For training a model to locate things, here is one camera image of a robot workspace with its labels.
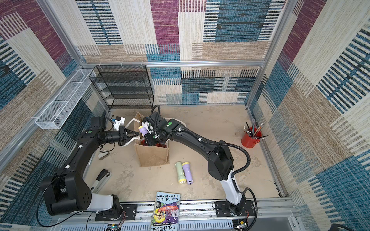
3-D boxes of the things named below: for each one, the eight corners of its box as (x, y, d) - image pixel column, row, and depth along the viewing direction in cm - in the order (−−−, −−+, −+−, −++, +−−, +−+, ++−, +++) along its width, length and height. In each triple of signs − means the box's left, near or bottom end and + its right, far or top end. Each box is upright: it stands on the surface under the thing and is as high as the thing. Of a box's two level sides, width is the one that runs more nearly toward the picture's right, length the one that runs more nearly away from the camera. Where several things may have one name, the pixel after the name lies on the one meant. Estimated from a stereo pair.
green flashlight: (178, 184, 83) (178, 183, 81) (174, 164, 91) (174, 162, 88) (186, 183, 84) (186, 181, 81) (181, 162, 92) (181, 160, 89)
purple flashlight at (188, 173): (187, 185, 83) (187, 184, 80) (182, 165, 90) (182, 163, 88) (194, 183, 83) (194, 182, 81) (188, 163, 91) (188, 161, 89)
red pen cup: (247, 152, 96) (256, 139, 84) (237, 144, 100) (244, 130, 88) (256, 143, 101) (266, 130, 88) (247, 136, 105) (255, 122, 92)
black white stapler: (94, 192, 82) (88, 190, 77) (107, 172, 89) (102, 168, 84) (100, 195, 81) (95, 192, 76) (112, 174, 88) (108, 170, 84)
